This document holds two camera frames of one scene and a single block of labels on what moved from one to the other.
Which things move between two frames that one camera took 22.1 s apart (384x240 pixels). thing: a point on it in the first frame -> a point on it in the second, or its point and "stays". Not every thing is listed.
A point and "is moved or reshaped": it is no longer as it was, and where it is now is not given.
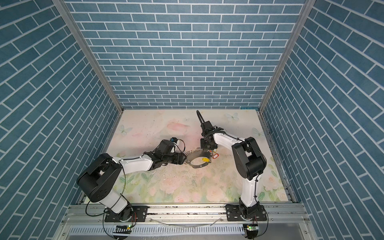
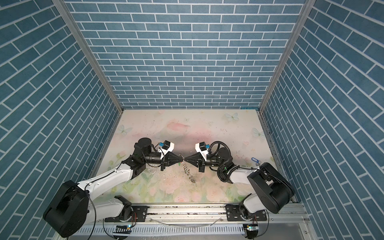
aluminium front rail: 185,214 stays
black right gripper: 202,146 -> 200,161
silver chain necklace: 197,152 is moved or reshaped
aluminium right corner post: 307,6 stays
